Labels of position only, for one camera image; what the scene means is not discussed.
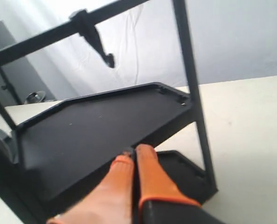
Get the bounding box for black metal shelf rack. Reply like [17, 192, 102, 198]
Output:
[0, 0, 217, 224]

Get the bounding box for white wrinkled backdrop cloth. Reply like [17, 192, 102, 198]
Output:
[0, 0, 277, 99]

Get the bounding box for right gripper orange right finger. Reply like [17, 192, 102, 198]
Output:
[136, 144, 222, 224]

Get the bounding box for dark stand behind backdrop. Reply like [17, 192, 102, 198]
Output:
[0, 21, 55, 107]

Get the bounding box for black hook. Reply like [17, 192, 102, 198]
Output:
[69, 9, 115, 68]

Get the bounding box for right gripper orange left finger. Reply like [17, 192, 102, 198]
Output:
[47, 151, 135, 224]

